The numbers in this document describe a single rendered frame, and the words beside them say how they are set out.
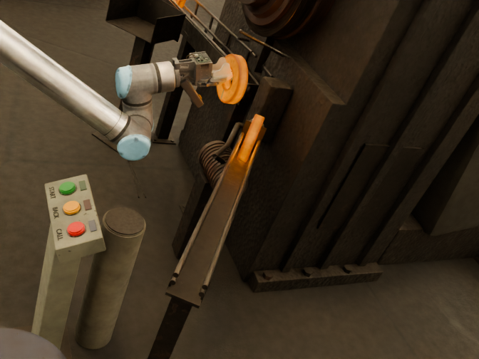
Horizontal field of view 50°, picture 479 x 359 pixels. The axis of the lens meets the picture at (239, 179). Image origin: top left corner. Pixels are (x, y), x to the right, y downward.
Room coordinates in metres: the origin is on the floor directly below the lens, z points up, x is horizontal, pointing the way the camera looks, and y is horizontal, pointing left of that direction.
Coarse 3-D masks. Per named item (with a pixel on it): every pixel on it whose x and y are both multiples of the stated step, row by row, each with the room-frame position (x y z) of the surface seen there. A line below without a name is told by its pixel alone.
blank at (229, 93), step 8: (232, 56) 1.56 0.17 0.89; (240, 56) 1.56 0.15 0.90; (232, 64) 1.54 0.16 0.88; (240, 64) 1.52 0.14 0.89; (232, 72) 1.53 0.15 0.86; (240, 72) 1.50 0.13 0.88; (232, 80) 1.51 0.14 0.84; (240, 80) 1.49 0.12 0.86; (224, 88) 1.54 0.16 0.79; (232, 88) 1.50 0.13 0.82; (240, 88) 1.49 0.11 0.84; (224, 96) 1.52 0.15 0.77; (232, 96) 1.49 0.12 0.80; (240, 96) 1.49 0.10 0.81
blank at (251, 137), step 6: (252, 120) 1.43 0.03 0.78; (258, 120) 1.44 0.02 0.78; (252, 126) 1.41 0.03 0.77; (258, 126) 1.42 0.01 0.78; (252, 132) 1.39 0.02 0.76; (258, 132) 1.40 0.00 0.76; (246, 138) 1.38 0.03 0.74; (252, 138) 1.38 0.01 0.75; (246, 144) 1.38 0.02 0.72; (252, 144) 1.38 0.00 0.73; (240, 150) 1.38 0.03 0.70; (246, 150) 1.37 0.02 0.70; (240, 156) 1.38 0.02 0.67; (246, 156) 1.38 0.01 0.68
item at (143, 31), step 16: (112, 0) 2.17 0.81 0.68; (128, 0) 2.27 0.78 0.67; (144, 0) 2.33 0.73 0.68; (160, 0) 2.31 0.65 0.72; (112, 16) 2.19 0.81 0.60; (128, 16) 2.29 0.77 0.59; (144, 16) 2.33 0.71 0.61; (160, 16) 2.30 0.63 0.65; (176, 16) 2.19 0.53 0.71; (128, 32) 2.11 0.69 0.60; (144, 32) 2.17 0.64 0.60; (160, 32) 2.11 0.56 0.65; (176, 32) 2.23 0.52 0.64; (144, 48) 2.16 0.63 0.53; (112, 144) 2.12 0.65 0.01
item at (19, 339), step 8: (0, 328) 0.70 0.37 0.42; (8, 328) 0.70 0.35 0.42; (0, 336) 0.67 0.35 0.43; (8, 336) 0.68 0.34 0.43; (16, 336) 0.69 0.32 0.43; (24, 336) 0.69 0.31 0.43; (32, 336) 0.70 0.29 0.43; (40, 336) 0.72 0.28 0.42; (0, 344) 0.65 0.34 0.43; (8, 344) 0.66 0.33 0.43; (16, 344) 0.67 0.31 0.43; (24, 344) 0.68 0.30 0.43; (32, 344) 0.68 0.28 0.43; (40, 344) 0.69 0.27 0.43; (48, 344) 0.70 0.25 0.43; (0, 352) 0.64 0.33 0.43; (8, 352) 0.64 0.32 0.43; (16, 352) 0.65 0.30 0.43; (24, 352) 0.66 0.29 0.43; (32, 352) 0.67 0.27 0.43; (40, 352) 0.67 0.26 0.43; (48, 352) 0.68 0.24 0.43; (56, 352) 0.69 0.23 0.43
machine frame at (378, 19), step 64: (384, 0) 1.66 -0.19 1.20; (448, 0) 1.72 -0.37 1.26; (256, 64) 2.00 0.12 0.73; (320, 64) 1.78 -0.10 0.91; (384, 64) 1.65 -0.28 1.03; (448, 64) 1.76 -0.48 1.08; (192, 128) 2.28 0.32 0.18; (320, 128) 1.58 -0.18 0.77; (384, 128) 1.74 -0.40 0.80; (448, 128) 1.89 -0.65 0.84; (256, 192) 1.72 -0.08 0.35; (320, 192) 1.65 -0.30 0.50; (384, 192) 1.84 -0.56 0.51; (256, 256) 1.58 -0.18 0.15; (320, 256) 1.77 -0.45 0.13
